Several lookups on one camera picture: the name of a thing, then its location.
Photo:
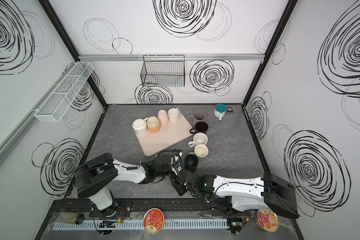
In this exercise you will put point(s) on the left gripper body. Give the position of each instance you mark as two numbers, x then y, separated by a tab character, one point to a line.
169	162

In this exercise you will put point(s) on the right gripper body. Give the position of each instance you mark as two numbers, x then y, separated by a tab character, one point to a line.
179	184

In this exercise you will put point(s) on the cream and orange mug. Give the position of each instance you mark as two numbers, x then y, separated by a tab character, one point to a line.
153	124

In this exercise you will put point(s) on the white ribbed mug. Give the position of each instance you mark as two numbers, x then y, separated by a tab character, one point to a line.
140	126

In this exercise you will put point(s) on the cream speckled mug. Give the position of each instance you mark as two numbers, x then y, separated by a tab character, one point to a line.
198	139

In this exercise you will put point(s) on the black and white mug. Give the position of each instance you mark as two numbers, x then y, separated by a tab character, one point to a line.
200	127

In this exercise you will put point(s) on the dark grey mug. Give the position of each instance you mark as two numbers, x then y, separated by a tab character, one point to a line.
196	117

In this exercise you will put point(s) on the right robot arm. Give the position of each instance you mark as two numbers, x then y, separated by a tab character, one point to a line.
269	192

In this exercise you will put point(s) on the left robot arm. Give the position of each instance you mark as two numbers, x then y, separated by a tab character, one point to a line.
92	177

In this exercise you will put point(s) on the pink mug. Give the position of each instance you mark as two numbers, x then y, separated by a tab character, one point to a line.
163	117

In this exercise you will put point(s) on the cream mug rear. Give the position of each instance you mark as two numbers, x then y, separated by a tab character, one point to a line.
174	115

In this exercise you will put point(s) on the teal lidded white mug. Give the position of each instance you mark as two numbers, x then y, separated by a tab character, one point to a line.
220	111

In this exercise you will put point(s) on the beige tray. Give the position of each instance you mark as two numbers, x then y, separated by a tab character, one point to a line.
166	137

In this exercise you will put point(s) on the red round tin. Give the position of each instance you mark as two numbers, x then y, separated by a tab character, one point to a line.
153	221

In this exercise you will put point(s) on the pink round tin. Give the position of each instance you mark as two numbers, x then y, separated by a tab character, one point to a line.
267	220

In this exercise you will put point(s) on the white mesh shelf basket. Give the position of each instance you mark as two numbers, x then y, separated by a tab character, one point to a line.
64	93

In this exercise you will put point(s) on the white cable duct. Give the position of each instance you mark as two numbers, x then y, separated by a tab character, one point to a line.
169	224

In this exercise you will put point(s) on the black wire basket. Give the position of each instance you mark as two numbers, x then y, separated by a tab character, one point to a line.
164	73

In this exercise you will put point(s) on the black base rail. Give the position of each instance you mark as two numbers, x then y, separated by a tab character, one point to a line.
124	207

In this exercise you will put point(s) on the aluminium wall rail rear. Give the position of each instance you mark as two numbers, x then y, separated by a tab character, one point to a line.
172	57

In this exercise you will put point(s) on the aluminium wall rail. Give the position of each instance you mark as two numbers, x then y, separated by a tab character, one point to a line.
172	57
21	129

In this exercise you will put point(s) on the aluminium wall rail left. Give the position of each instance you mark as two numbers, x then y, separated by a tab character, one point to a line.
21	129

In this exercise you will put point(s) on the black corner frame post left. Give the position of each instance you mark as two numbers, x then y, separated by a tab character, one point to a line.
53	17

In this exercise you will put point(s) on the black corner frame post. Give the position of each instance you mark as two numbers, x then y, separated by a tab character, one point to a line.
53	17
291	4

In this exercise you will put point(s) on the black corner frame post right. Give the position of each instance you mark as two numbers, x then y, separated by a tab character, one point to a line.
291	4

